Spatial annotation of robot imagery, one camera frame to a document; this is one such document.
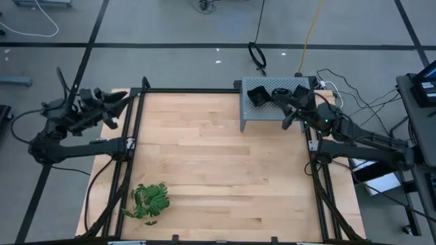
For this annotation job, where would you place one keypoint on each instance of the black equipment foot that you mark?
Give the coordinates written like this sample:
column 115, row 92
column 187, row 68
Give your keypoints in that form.
column 5, row 114

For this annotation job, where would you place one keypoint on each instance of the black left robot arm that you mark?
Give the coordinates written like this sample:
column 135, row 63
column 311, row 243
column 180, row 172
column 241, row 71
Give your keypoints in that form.
column 85, row 149

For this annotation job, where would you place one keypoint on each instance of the grey perforated metal shelf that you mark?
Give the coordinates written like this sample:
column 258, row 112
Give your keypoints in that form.
column 259, row 115

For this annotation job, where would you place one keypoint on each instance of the black caster wheel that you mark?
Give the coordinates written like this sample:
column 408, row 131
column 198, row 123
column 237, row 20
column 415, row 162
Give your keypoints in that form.
column 408, row 229

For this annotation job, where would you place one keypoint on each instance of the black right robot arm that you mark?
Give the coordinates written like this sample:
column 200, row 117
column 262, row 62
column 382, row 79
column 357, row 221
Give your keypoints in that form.
column 368, row 154

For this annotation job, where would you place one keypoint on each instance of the black computer monitor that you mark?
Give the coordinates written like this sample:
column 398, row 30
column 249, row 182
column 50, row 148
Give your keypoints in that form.
column 425, row 92

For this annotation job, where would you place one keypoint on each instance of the grey desk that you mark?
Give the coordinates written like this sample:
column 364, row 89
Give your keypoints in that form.
column 420, row 132

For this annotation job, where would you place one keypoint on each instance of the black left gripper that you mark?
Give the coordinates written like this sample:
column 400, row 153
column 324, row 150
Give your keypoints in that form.
column 90, row 110

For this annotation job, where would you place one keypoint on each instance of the white box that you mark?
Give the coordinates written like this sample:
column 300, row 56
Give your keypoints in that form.
column 385, row 185

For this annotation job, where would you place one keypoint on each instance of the black wavy square mini plate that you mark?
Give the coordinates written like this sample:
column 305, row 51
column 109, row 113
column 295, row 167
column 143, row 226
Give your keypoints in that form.
column 258, row 97

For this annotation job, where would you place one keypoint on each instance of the green artificial leaf sprig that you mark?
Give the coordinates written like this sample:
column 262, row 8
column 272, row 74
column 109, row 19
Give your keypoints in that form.
column 150, row 200

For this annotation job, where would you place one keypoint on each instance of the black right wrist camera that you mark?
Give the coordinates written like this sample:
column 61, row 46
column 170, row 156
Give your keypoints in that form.
column 328, row 112

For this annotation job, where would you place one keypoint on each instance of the grey cart base bar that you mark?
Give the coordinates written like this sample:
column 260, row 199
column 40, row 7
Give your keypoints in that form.
column 15, row 81
column 51, row 2

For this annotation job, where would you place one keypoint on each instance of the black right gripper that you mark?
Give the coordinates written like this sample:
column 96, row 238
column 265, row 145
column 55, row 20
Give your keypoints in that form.
column 310, row 114

